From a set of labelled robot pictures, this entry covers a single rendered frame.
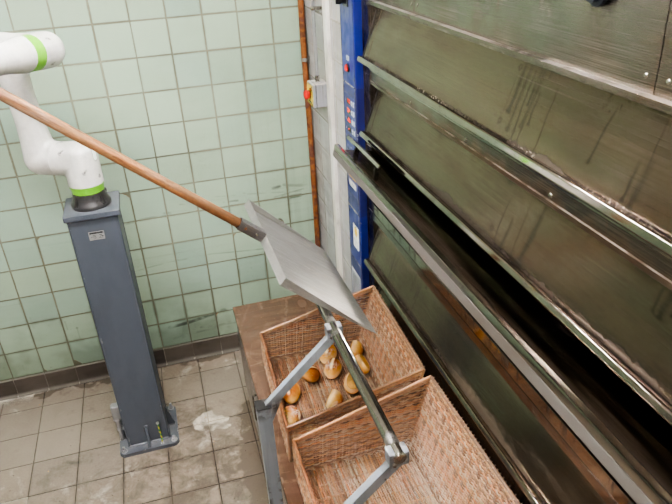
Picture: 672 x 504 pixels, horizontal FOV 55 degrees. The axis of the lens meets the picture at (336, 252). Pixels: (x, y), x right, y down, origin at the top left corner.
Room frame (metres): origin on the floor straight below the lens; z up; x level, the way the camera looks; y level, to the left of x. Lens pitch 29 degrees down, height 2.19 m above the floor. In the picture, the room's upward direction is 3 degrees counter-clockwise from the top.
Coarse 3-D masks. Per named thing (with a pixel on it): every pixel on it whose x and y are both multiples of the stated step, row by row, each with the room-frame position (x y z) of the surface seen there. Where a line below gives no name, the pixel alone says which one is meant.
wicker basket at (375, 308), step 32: (288, 320) 2.08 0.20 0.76; (320, 320) 2.10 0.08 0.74; (384, 320) 1.98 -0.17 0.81; (288, 352) 2.07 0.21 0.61; (384, 352) 1.90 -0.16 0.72; (320, 384) 1.90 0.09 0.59; (384, 384) 1.61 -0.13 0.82; (320, 416) 1.55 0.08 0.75; (288, 448) 1.52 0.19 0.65; (320, 448) 1.55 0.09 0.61
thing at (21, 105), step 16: (0, 96) 1.57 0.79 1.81; (16, 96) 1.59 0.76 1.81; (32, 112) 1.58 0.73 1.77; (64, 128) 1.60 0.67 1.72; (96, 144) 1.62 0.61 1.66; (112, 160) 1.63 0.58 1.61; (128, 160) 1.64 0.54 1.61; (144, 176) 1.65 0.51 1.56; (160, 176) 1.67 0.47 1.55; (176, 192) 1.67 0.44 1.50; (192, 192) 1.70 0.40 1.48; (208, 208) 1.69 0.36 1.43
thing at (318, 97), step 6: (312, 84) 2.75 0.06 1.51; (318, 84) 2.74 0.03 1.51; (324, 84) 2.75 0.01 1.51; (312, 90) 2.74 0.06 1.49; (318, 90) 2.74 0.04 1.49; (324, 90) 2.75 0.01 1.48; (312, 96) 2.74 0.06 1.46; (318, 96) 2.74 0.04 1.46; (324, 96) 2.75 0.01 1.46; (312, 102) 2.74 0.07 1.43; (318, 102) 2.74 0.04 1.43; (324, 102) 2.75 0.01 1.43
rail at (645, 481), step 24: (336, 144) 2.17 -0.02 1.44; (360, 168) 1.93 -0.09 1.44; (384, 192) 1.73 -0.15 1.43; (504, 336) 1.02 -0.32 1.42; (528, 360) 0.94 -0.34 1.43; (552, 384) 0.86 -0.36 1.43; (576, 408) 0.80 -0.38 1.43; (600, 432) 0.74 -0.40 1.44; (624, 456) 0.69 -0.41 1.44; (648, 480) 0.64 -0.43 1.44
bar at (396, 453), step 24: (336, 336) 1.39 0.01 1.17; (312, 360) 1.42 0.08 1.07; (288, 384) 1.40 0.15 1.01; (360, 384) 1.20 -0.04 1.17; (264, 408) 1.38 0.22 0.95; (264, 432) 1.37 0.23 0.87; (384, 432) 1.04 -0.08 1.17; (264, 456) 1.37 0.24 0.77; (408, 456) 0.98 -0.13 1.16; (384, 480) 0.97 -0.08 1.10
